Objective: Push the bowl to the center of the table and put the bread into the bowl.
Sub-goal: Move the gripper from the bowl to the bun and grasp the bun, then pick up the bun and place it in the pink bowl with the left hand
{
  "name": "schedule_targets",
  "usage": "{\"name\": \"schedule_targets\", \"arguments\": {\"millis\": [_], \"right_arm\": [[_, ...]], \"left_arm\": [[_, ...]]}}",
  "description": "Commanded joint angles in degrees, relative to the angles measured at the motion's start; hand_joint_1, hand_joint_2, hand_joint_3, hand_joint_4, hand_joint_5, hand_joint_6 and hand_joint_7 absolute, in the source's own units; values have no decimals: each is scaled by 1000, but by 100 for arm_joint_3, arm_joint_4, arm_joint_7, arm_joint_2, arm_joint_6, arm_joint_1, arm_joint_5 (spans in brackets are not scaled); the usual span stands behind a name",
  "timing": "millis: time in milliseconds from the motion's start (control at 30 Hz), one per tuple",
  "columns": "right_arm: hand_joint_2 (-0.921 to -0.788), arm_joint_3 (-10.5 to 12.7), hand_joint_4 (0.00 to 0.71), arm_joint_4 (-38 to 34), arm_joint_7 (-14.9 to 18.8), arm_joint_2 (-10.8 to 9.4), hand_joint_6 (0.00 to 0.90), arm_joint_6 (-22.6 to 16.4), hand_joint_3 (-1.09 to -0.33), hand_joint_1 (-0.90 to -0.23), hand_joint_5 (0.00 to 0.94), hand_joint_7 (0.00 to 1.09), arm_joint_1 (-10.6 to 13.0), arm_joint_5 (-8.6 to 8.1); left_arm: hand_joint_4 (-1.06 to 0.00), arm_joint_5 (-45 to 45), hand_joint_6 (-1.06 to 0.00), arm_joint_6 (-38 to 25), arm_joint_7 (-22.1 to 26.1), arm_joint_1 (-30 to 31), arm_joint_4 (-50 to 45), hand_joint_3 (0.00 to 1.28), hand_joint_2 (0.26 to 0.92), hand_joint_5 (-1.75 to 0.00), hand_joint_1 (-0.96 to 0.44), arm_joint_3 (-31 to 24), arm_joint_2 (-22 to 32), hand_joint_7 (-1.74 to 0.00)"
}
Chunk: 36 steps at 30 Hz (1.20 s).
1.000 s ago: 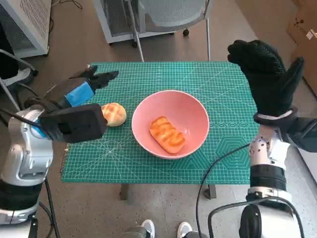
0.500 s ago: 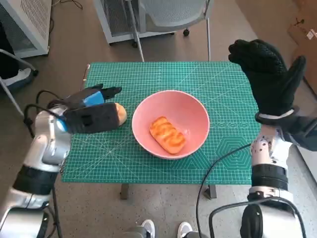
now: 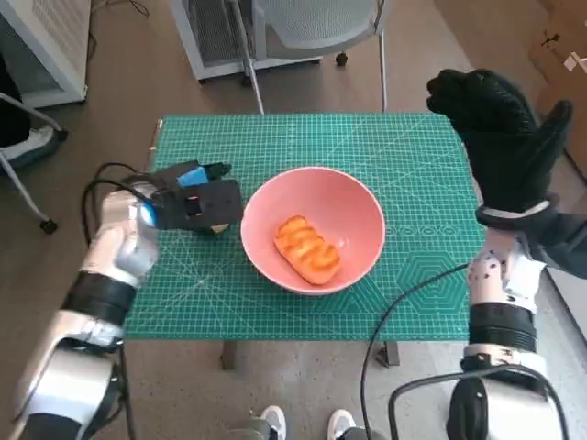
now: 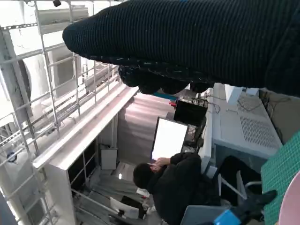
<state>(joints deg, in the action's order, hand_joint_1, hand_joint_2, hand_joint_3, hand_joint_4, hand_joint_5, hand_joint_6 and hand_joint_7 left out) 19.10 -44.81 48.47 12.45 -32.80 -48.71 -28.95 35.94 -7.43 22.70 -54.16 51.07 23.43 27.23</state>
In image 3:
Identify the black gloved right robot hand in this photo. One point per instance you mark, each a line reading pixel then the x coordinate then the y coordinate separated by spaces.
pixel 500 142

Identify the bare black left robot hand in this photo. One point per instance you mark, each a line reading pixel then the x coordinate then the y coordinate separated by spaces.
pixel 190 176

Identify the round pale toy bread bun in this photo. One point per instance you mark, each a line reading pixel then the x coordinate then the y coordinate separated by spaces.
pixel 219 229

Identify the pink bowl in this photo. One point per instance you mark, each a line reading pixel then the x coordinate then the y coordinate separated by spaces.
pixel 284 192

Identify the rectangular orange striped toy bread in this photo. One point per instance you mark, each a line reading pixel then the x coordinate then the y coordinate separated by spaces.
pixel 307 249

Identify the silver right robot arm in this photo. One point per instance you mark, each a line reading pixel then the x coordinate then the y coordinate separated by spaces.
pixel 500 321

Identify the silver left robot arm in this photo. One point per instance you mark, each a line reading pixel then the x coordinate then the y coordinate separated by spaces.
pixel 119 247

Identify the cardboard box with white label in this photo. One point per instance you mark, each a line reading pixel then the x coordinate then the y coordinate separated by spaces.
pixel 559 46

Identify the green cutting mat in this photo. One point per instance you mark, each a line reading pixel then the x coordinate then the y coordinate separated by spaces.
pixel 321 137

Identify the small white mesh cabinet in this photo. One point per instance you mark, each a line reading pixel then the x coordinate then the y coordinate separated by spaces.
pixel 215 41

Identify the grey wheeled office chair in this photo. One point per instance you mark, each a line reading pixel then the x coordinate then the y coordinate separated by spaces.
pixel 48 225

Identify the dark table leg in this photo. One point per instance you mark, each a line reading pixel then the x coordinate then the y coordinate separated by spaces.
pixel 229 355
pixel 389 354

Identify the person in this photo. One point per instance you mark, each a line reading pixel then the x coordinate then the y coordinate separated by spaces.
pixel 14 114

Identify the white desk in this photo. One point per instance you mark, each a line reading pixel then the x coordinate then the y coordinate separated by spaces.
pixel 573 316

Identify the large white perforated cabinet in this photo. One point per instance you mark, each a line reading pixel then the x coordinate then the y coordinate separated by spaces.
pixel 57 41

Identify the grey mesh chair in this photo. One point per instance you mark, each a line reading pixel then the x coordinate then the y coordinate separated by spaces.
pixel 321 27

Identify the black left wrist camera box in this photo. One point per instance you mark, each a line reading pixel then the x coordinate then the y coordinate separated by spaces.
pixel 215 201

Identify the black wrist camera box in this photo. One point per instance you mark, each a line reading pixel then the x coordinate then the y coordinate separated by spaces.
pixel 568 243
pixel 215 201

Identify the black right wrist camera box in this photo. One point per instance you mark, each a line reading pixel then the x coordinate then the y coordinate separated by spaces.
pixel 568 243

